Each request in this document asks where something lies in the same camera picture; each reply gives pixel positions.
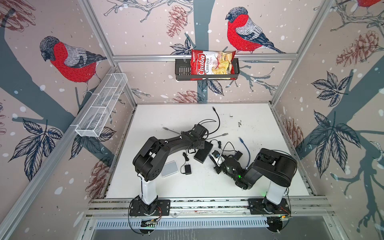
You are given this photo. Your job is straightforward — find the black network switch box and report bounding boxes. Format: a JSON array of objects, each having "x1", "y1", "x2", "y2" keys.
[{"x1": 194, "y1": 141, "x2": 213, "y2": 164}]

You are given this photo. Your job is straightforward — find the black power adapter with cord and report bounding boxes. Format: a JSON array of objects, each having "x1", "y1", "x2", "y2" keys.
[{"x1": 180, "y1": 152, "x2": 192, "y2": 175}]

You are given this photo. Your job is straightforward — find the white small switch box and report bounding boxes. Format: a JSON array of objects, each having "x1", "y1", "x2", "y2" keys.
[{"x1": 161, "y1": 161, "x2": 179, "y2": 178}]

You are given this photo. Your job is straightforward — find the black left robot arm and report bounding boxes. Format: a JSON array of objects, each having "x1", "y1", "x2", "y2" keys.
[{"x1": 133, "y1": 124, "x2": 209, "y2": 215}]

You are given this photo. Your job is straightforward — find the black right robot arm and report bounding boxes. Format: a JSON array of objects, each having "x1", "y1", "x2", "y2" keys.
[{"x1": 210, "y1": 148, "x2": 297, "y2": 215}]

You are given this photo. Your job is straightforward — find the red cassava chips bag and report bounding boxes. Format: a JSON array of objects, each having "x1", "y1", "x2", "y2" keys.
[{"x1": 191, "y1": 50, "x2": 236, "y2": 75}]

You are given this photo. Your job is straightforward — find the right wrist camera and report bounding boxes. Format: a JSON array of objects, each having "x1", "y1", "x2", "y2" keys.
[{"x1": 210, "y1": 150, "x2": 223, "y2": 166}]

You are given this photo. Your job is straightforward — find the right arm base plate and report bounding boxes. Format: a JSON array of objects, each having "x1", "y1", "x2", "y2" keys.
[{"x1": 248, "y1": 198, "x2": 291, "y2": 215}]

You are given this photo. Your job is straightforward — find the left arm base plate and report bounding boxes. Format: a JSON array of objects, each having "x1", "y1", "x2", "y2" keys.
[{"x1": 129, "y1": 198, "x2": 171, "y2": 217}]

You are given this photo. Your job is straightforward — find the black wall basket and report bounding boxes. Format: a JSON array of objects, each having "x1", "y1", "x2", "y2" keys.
[{"x1": 175, "y1": 58, "x2": 240, "y2": 81}]

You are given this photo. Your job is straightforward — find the white wire mesh shelf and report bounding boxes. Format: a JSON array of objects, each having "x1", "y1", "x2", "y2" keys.
[{"x1": 75, "y1": 73, "x2": 128, "y2": 138}]

